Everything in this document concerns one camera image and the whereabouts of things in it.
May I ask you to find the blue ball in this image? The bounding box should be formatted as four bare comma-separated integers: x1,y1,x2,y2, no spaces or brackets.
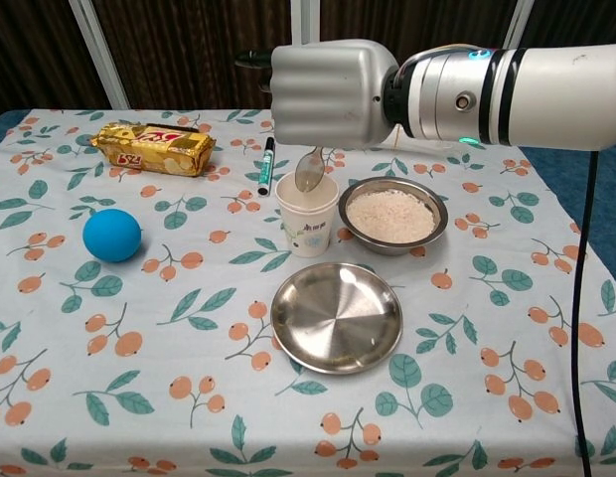
82,208,143,261

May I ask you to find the steel bowl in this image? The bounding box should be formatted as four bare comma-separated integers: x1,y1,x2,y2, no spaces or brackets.
337,176,449,256

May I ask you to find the metal spoon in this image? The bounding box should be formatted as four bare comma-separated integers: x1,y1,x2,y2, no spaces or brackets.
293,146,327,194

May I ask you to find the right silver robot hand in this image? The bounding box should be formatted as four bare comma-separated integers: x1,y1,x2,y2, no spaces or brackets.
234,39,401,150

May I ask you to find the steel plate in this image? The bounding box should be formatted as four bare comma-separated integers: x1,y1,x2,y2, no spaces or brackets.
270,261,404,377

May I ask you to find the gold biscuit packet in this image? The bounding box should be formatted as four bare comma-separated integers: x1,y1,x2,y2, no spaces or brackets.
90,122,216,178

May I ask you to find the floral tablecloth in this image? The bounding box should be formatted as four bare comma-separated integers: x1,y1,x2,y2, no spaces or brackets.
0,107,616,477

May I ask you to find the dark brown partition screen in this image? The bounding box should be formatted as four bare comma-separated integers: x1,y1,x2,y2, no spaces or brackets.
0,0,118,120
69,0,304,111
501,0,616,52
297,0,526,61

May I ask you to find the green marker pen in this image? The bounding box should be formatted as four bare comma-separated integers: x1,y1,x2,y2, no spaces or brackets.
256,136,277,197

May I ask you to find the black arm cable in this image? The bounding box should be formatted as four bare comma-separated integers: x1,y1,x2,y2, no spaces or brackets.
571,147,601,477

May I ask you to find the white paper cup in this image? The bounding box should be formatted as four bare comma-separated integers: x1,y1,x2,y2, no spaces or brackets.
274,171,340,258

